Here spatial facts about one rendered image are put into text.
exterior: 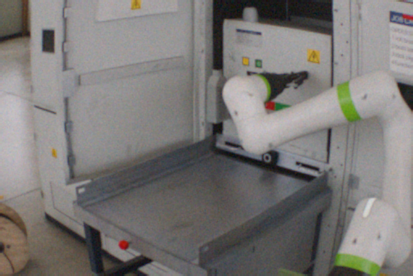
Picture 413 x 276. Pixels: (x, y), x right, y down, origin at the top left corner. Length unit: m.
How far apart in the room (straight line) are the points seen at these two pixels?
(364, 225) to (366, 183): 0.65
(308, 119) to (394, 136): 0.27
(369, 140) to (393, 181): 0.38
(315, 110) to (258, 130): 0.19
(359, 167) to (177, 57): 0.83
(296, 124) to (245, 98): 0.17
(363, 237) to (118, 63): 1.20
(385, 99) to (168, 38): 1.01
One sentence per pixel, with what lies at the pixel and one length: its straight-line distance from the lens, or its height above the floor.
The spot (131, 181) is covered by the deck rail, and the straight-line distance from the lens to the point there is 2.01.
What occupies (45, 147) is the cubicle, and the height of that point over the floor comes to 0.56.
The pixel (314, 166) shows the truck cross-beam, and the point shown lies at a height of 0.90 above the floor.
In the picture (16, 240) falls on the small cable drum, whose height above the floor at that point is 0.24.
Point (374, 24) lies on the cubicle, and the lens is 1.75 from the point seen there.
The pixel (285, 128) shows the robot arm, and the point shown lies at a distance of 1.58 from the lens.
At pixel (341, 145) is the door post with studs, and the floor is 1.02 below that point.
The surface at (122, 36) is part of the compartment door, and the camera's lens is 2.05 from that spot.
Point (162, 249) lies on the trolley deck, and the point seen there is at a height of 0.85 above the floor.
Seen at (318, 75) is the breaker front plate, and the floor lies 1.24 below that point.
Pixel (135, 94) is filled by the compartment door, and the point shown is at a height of 1.12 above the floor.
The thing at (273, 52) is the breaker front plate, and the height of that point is 1.29.
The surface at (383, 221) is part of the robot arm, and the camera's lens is 1.26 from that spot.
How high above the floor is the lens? 1.65
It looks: 19 degrees down
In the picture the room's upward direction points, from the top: straight up
